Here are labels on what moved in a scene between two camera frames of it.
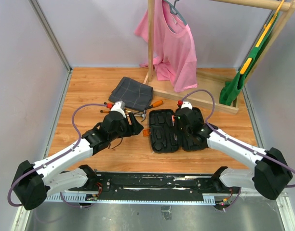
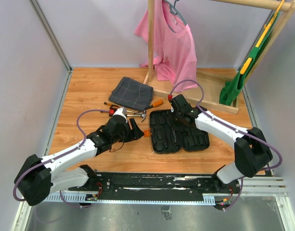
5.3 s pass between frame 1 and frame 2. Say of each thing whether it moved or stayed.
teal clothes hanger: stayed
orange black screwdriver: stayed
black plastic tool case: stayed
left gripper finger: moved
